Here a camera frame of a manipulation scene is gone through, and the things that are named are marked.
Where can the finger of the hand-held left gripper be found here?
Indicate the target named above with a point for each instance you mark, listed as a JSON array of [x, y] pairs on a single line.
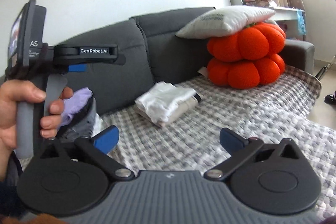
[[86, 56], [77, 68]]

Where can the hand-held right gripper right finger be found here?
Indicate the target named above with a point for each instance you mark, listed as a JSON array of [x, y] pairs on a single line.
[[231, 138]]

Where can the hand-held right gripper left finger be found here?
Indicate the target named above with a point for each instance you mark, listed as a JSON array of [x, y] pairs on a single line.
[[107, 138]]

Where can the white pants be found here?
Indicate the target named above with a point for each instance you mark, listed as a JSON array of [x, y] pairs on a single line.
[[162, 98]]

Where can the person's left forearm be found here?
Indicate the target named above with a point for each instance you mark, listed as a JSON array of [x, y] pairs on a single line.
[[4, 163]]

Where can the person's left hand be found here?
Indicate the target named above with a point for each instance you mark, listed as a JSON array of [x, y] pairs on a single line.
[[10, 108]]

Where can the grey garment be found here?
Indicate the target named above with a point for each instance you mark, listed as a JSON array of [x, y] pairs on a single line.
[[84, 124]]

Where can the grey checked quilted blanket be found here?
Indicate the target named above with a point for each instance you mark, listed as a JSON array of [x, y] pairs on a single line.
[[210, 113]]

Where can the purple garment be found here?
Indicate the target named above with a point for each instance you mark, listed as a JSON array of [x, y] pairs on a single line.
[[76, 106]]

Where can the dark grey sofa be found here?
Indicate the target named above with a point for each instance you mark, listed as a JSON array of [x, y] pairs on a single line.
[[126, 56]]

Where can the beige garment with black trim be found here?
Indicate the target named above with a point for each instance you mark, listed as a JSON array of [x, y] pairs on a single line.
[[183, 108]]

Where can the orange pumpkin cushion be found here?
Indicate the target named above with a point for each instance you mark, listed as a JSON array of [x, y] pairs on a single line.
[[241, 74], [249, 40]]

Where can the black shoe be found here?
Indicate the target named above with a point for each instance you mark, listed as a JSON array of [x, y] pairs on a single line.
[[330, 99]]

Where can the white pillow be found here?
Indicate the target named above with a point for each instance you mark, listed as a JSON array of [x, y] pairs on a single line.
[[223, 20]]

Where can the blue patterned cloth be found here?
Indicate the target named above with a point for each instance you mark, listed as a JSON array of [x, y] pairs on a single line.
[[301, 22]]

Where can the white desk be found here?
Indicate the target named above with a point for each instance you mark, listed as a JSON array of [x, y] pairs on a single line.
[[286, 12]]

